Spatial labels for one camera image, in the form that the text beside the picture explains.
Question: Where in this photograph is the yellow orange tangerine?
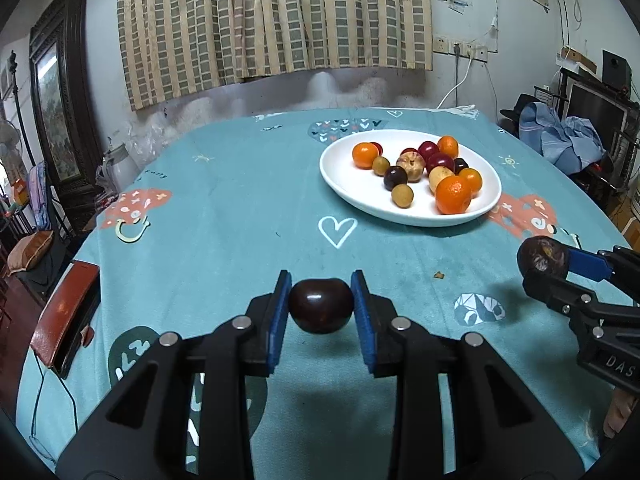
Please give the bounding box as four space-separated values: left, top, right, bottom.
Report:
458 168 483 196

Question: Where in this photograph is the large bumpy orange mandarin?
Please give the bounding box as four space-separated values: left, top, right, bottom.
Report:
435 176 472 214

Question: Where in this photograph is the small black plum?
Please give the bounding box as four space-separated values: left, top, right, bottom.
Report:
454 158 469 174

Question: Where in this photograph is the yellow spotted fruit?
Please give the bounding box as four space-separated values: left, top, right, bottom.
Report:
428 166 454 195

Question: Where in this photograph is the large dark red plum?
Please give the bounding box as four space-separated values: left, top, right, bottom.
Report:
425 153 454 174

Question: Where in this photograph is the small orange tangerine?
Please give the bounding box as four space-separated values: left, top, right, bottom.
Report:
437 136 459 159

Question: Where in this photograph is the yellow green small fruit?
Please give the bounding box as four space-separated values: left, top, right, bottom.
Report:
392 184 414 209

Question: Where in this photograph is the beige round fruit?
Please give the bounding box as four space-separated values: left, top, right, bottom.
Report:
396 151 425 183

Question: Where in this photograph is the dark purple plum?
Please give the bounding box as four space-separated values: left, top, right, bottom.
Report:
383 166 408 192

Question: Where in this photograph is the smooth orange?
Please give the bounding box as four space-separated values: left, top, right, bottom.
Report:
352 142 380 170

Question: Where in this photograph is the dark brown plum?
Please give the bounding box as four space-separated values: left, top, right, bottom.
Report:
516 235 570 278

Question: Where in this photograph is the small red cherry tomato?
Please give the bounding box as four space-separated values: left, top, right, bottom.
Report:
400 148 420 156

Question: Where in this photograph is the small olive yellow fruit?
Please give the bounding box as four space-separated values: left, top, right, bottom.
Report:
372 156 390 177

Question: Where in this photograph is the right hand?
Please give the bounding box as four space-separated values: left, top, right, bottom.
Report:
603 388 638 439

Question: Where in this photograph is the blue clothes pile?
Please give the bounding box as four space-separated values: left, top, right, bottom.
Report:
518 102 606 176

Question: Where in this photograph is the black monitor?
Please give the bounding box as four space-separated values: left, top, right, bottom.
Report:
558 68 639 154

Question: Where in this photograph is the teal patterned tablecloth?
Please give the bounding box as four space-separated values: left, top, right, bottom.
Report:
16 110 623 467

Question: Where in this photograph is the white power strip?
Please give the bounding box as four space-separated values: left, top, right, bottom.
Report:
433 36 489 63

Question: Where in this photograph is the dark framed picture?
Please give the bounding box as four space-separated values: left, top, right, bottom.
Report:
29 0 102 203

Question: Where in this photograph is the striped checked curtain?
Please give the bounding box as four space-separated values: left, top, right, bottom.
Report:
116 0 433 110

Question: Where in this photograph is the black phone cable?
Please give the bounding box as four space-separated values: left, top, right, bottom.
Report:
29 358 80 466

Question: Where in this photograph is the white charger cable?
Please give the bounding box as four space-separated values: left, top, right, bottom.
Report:
435 54 474 111

